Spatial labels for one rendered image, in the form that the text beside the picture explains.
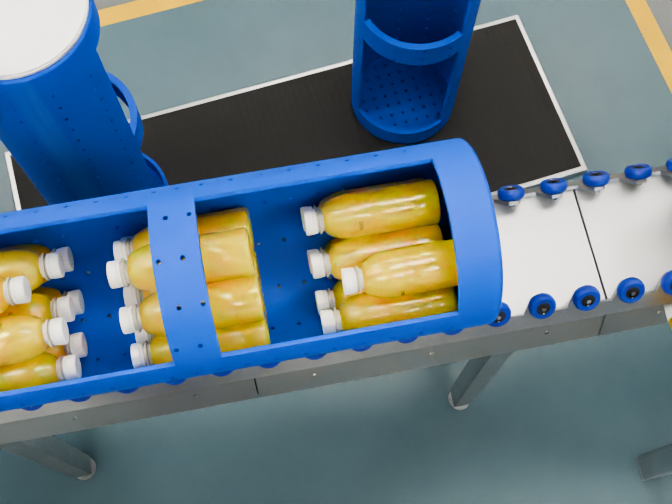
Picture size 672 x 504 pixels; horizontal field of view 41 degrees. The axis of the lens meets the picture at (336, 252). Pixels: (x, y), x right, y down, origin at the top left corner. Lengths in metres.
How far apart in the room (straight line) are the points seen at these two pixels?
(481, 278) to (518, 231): 0.33
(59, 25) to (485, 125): 1.29
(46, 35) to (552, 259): 0.94
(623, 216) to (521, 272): 0.21
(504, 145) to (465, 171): 1.26
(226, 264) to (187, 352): 0.13
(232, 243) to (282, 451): 1.20
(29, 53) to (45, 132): 0.20
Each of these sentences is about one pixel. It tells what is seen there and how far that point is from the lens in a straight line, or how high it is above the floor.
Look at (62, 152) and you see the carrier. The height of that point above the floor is 0.75.
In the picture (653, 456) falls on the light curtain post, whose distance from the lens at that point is 2.40.
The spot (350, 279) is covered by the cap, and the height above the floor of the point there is 1.13.
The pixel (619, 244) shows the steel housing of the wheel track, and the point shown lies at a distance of 1.62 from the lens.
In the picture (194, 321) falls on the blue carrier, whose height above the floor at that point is 1.20.
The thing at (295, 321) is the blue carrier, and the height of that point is 0.97.
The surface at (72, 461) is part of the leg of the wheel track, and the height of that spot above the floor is 0.22.
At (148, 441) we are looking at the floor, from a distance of 2.44.
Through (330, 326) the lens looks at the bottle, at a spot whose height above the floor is 1.07.
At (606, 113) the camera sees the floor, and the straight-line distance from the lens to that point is 2.83.
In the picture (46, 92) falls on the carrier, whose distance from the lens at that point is 1.69.
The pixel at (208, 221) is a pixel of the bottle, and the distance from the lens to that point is 1.34.
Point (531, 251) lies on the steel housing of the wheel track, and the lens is 1.58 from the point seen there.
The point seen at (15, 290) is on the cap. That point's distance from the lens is 1.33.
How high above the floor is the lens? 2.37
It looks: 70 degrees down
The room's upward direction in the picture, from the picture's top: 1 degrees clockwise
